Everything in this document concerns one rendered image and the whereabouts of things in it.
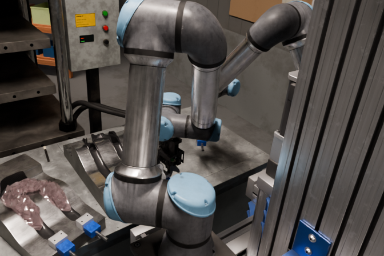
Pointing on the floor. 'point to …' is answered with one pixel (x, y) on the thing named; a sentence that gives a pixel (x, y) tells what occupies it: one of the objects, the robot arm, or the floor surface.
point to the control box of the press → (91, 39)
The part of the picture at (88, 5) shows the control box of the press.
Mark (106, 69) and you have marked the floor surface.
